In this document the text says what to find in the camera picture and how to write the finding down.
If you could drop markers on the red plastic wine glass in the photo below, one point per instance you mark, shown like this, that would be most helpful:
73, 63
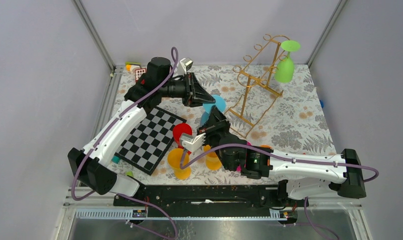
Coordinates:
178, 130

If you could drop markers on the amber plastic wine glass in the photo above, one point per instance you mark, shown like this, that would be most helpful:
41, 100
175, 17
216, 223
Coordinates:
211, 159

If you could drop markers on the magenta plastic wine glass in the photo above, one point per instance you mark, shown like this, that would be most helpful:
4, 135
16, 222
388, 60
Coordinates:
238, 169

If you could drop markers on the green plastic wine glass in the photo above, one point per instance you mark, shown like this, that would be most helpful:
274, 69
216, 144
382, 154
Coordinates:
285, 68

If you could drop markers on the yellow plastic wine glass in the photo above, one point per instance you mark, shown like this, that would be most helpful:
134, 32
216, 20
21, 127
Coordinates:
175, 159

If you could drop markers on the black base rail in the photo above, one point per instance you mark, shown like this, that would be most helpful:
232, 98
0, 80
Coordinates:
208, 201

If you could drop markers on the blue plastic wine glass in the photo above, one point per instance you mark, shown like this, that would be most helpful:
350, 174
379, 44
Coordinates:
220, 103

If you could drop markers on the small teal block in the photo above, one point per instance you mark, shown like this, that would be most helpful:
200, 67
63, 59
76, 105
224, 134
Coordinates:
115, 159

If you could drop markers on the floral table mat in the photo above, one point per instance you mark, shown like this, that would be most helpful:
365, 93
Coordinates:
293, 123

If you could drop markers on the black white checkerboard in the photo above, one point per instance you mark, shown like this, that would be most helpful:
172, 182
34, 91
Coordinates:
148, 142

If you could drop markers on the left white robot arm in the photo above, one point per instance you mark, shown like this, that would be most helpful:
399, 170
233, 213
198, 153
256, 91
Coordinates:
162, 79

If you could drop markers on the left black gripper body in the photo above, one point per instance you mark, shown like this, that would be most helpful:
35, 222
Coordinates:
190, 98

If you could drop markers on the orange plastic wine glass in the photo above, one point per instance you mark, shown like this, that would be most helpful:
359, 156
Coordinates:
266, 146

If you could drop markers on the small colourful toy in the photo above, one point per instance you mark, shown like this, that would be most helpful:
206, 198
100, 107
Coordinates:
132, 65

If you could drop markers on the red toy block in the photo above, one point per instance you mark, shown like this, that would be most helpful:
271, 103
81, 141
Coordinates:
139, 72

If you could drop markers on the gold wire glass rack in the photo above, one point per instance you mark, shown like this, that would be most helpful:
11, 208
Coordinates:
250, 81

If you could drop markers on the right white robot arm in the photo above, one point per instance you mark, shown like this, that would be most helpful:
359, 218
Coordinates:
298, 175

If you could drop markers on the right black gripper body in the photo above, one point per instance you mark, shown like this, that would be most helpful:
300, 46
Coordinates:
214, 132

